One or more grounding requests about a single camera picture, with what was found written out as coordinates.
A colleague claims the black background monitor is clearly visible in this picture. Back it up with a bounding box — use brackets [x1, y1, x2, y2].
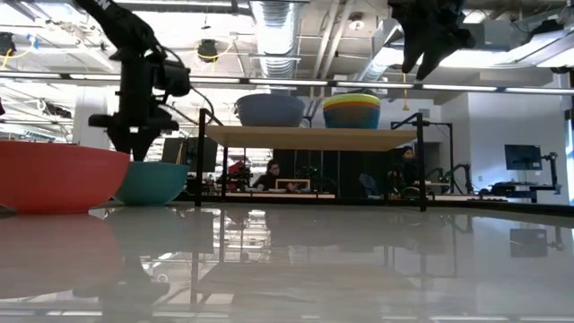
[161, 136, 219, 174]

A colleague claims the large blue bowl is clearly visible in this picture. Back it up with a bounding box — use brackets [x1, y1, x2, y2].
[233, 92, 307, 128]

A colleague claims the white pillar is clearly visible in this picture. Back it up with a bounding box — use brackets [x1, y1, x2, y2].
[73, 86, 118, 149]

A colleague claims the person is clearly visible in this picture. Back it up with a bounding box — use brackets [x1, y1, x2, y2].
[388, 145, 422, 199]
[251, 159, 295, 193]
[227, 159, 253, 193]

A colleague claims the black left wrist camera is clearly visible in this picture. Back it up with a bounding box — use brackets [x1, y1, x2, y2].
[154, 59, 193, 98]

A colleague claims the long LED light bar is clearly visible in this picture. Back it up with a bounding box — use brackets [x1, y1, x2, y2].
[0, 70, 574, 96]

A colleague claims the blue chair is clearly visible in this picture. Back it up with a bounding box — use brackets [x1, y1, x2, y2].
[358, 173, 378, 198]

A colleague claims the small orange bowl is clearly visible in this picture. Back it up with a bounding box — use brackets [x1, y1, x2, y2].
[322, 101, 382, 116]

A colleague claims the small yellow bowl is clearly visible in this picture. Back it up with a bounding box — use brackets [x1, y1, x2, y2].
[322, 98, 382, 111]

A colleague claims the dark background desk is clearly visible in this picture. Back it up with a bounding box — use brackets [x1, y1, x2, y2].
[487, 180, 562, 204]

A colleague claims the large teal bowl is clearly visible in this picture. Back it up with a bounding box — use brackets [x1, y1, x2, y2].
[113, 161, 190, 207]

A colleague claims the wooden background table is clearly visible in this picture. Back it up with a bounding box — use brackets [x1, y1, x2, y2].
[223, 191, 336, 200]

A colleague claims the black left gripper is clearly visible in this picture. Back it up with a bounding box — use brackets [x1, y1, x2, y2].
[87, 53, 180, 162]

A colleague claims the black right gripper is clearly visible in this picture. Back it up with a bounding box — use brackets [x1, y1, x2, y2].
[387, 0, 477, 83]

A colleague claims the silver corrugated ceiling duct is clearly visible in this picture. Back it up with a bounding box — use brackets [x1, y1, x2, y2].
[248, 0, 300, 81]

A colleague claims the small wooden background shelf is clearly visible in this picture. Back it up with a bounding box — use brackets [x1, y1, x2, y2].
[274, 178, 312, 193]

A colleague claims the silver slanted ceiling duct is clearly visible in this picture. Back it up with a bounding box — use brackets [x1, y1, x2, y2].
[356, 17, 407, 83]

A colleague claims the large red bowl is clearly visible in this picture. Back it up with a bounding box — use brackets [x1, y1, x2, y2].
[0, 140, 131, 215]

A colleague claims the wooden shelf black metal frame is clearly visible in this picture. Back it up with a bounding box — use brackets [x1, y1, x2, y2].
[194, 108, 428, 214]

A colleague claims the dark wall monitor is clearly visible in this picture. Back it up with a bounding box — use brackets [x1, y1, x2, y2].
[504, 144, 544, 171]

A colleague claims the stack of multicoloured bowls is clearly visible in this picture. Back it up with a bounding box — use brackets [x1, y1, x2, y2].
[323, 106, 382, 130]

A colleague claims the yellow ceiling cable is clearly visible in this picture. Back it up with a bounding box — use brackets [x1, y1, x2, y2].
[193, 39, 236, 64]

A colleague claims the black ceiling device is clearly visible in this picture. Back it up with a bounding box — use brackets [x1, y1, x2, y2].
[196, 39, 220, 63]

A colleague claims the small lime green bowl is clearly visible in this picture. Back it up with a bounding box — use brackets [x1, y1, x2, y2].
[322, 92, 382, 109]

